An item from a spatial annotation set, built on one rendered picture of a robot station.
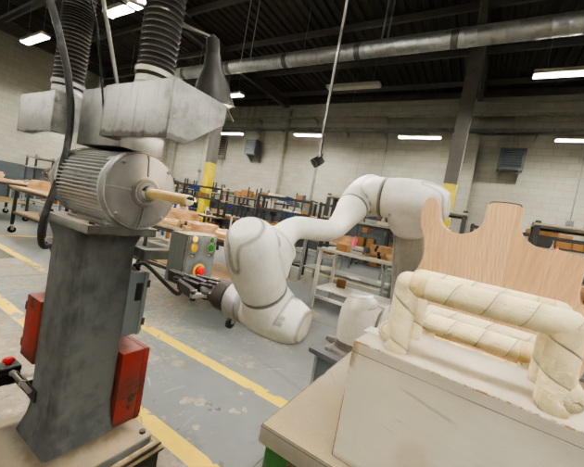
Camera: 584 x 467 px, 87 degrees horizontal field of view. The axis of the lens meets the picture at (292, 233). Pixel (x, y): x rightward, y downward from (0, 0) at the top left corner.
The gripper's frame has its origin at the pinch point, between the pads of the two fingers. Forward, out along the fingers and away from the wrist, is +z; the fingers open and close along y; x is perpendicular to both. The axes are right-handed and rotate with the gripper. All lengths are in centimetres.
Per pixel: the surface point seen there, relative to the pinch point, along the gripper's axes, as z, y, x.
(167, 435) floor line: 51, 39, -110
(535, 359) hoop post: -78, -6, 11
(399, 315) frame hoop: -62, -13, 14
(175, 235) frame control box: 31.0, 22.6, 3.7
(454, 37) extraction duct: 13, 471, 255
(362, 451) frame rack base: -61, -17, -5
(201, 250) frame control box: 23.9, 29.7, -1.7
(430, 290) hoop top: -65, -13, 18
